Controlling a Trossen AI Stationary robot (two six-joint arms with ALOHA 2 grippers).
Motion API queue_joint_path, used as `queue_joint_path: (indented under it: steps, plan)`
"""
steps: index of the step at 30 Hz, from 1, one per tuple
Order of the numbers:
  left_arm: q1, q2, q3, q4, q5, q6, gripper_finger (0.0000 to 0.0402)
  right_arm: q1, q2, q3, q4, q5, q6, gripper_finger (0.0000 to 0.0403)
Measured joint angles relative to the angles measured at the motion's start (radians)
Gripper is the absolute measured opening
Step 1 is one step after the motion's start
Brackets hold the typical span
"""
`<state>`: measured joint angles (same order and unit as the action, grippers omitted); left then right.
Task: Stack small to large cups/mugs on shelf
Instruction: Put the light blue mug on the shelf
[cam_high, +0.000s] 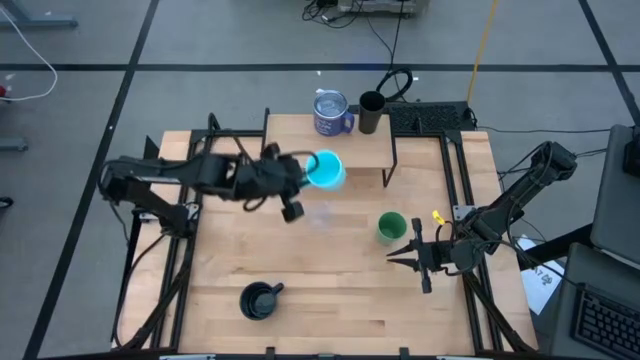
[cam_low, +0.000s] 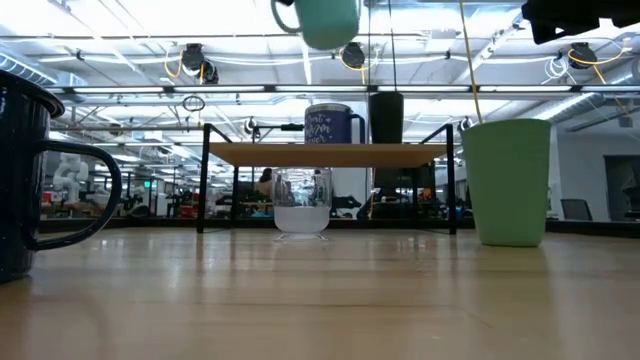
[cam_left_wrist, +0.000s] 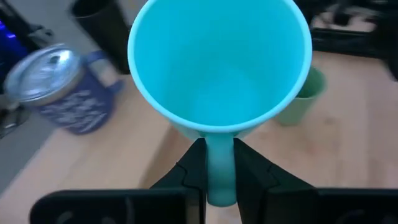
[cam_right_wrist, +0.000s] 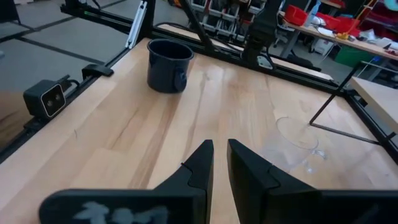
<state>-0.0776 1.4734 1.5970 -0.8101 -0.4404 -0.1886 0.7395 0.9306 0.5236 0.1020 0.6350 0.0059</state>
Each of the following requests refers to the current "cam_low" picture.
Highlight black metal table frame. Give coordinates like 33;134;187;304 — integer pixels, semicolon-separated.
39;217;640;239

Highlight white robot figure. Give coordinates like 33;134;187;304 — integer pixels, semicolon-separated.
52;152;90;204

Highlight dark blue enamel mug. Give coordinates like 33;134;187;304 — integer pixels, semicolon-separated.
0;69;124;285

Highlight person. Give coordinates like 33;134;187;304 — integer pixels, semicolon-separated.
257;167;275;199

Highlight turquoise mug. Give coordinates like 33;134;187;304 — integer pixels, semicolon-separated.
270;0;361;51

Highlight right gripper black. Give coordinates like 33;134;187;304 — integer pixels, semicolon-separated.
521;0;640;45

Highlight green plastic cup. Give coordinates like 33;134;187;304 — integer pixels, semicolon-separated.
460;118;553;248

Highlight wooden shelf black metal legs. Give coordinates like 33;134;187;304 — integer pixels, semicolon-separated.
196;123;457;236

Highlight grey office chair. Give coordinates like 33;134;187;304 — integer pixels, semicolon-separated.
559;198;594;222

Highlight black tumbler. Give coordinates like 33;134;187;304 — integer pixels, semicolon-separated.
368;91;405;145

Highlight clear glass cup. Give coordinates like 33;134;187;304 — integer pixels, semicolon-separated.
272;167;334;235

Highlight yellow cable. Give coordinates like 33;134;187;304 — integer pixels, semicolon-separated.
458;0;485;125

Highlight purple steel mug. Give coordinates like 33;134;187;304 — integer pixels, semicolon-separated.
304;103;366;145

